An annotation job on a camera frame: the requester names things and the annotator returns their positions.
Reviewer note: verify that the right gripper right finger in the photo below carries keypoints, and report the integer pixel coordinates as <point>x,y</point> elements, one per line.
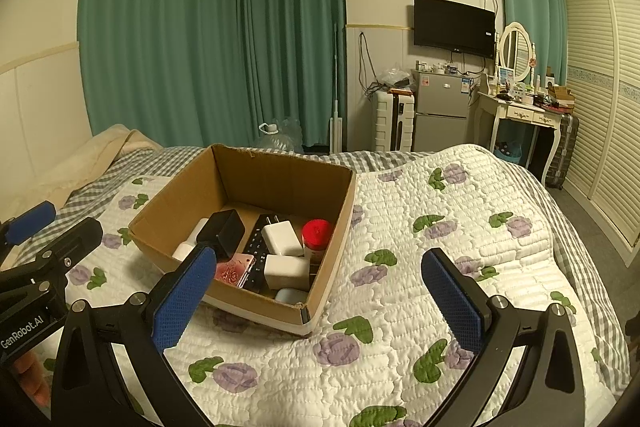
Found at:
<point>547,389</point>

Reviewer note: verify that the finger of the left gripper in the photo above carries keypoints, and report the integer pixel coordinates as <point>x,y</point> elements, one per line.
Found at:
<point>17,230</point>
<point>69,249</point>

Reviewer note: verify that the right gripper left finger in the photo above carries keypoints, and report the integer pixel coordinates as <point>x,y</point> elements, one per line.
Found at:
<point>87,382</point>

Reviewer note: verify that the white cylinder bottle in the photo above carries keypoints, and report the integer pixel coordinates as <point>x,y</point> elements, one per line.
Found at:
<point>186,246</point>

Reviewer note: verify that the black rectangular case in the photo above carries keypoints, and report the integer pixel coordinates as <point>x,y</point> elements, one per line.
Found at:
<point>222,232</point>

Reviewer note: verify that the red patterned card box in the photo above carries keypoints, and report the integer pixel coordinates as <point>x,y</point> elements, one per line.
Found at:
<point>235,271</point>

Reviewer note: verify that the black cylinder tube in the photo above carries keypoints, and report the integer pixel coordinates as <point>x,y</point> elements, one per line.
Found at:
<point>257,251</point>

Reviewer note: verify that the white charger adapter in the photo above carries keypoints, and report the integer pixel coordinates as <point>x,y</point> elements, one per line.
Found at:
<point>281,239</point>

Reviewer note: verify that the white rectangular block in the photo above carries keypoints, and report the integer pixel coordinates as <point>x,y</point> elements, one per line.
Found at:
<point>287,272</point>

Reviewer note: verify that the red capped white bottle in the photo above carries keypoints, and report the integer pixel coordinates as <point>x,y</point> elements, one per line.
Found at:
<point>316,235</point>

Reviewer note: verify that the pale blue rounded case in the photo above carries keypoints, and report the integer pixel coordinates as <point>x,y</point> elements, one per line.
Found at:
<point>291,296</point>

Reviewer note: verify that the person's left hand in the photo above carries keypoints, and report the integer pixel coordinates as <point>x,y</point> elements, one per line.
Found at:
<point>28,372</point>

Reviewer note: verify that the grey checked bed sheet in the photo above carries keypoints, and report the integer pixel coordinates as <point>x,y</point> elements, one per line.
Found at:
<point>569,251</point>

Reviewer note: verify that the open cardboard box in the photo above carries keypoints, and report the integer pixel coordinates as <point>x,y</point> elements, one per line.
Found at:
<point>258,185</point>

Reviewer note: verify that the clear water jug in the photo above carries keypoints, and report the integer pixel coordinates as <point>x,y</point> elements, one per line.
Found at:
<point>285,135</point>

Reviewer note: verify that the large green curtain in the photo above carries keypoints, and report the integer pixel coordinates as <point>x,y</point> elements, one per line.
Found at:
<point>197,72</point>

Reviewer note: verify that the white dressing table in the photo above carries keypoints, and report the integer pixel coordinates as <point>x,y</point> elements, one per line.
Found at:
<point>493,119</point>

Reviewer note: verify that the white pole by curtain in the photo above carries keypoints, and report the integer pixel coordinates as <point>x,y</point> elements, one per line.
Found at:
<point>336,121</point>

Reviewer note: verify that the silver mini fridge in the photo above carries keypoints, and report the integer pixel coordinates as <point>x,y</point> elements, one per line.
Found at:
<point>441,110</point>

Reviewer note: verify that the white louvered wardrobe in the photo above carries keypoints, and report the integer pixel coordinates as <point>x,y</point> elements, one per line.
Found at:
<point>603,76</point>

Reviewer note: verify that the white suitcase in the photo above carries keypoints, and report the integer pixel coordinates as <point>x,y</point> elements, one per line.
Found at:
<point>393,119</point>

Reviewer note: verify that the black wall television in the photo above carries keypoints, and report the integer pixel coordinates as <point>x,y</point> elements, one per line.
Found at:
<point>455,27</point>

